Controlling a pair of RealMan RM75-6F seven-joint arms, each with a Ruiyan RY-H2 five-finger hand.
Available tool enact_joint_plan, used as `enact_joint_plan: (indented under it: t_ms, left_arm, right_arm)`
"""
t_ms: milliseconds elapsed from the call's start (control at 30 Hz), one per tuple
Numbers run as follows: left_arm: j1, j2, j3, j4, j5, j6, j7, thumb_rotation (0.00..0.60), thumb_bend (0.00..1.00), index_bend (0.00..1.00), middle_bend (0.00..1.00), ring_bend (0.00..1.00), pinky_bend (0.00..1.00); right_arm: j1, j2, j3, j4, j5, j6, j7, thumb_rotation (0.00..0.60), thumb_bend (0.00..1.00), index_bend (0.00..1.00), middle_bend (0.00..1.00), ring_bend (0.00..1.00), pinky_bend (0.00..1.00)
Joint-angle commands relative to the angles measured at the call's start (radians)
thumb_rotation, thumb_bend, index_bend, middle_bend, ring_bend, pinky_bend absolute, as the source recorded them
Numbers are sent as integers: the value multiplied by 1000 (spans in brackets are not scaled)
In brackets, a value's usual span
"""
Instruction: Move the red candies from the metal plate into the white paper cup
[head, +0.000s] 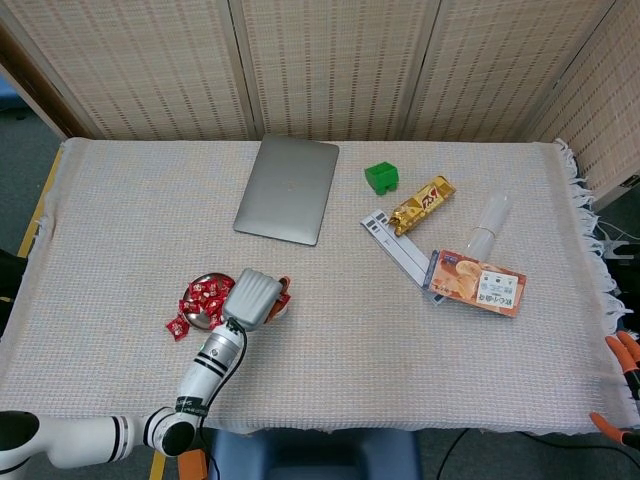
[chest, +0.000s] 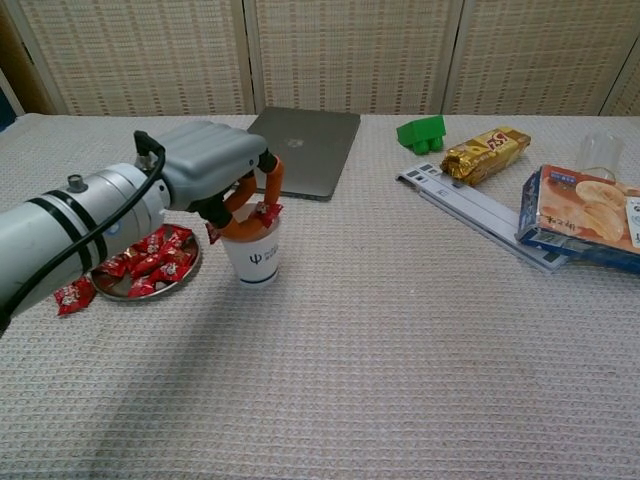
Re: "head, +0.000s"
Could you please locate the orange block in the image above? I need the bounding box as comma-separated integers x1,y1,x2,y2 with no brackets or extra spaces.
178,449,209,480

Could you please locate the beige woven tablecloth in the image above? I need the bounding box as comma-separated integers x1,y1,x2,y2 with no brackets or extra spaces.
0,137,636,435

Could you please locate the woven folding screen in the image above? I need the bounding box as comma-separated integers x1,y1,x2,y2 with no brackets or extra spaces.
0,0,640,199

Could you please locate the blue chair seat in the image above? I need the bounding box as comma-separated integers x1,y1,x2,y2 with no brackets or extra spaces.
207,428,424,480

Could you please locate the white flat paper box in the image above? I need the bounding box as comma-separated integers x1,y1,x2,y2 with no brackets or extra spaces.
359,209,444,305

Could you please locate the green toy block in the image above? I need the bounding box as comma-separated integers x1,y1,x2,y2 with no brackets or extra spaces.
363,161,401,196

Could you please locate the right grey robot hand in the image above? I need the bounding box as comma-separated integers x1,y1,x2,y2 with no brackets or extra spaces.
589,329,640,449

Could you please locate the orange potato chips box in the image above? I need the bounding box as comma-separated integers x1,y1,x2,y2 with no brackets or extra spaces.
422,248,527,320

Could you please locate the gold snack packet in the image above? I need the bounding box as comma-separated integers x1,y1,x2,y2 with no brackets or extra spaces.
388,175,457,238

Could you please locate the metal dish of red candies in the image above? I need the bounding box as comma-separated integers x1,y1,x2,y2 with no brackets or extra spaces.
182,271,236,331

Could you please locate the grey closed laptop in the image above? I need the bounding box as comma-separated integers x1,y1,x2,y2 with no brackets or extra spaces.
232,133,340,247

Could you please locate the white plastic clamp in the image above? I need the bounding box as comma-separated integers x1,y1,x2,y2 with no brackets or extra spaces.
597,238,632,261

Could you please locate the white paper cup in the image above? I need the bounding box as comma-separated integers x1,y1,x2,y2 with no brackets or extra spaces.
272,279,293,319

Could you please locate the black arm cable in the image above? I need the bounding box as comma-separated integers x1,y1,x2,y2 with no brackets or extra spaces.
197,319,249,480

